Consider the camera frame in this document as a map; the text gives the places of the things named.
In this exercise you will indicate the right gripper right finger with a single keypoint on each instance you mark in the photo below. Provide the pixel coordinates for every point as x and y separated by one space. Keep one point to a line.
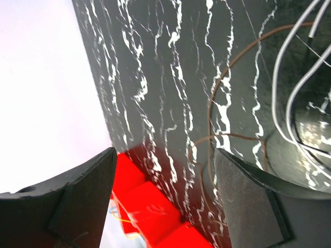
262 210

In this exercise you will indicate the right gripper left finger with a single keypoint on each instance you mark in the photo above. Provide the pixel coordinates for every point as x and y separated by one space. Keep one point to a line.
68 210

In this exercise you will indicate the red divided plastic bin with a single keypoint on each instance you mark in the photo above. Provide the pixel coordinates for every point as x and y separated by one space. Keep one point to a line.
143 209

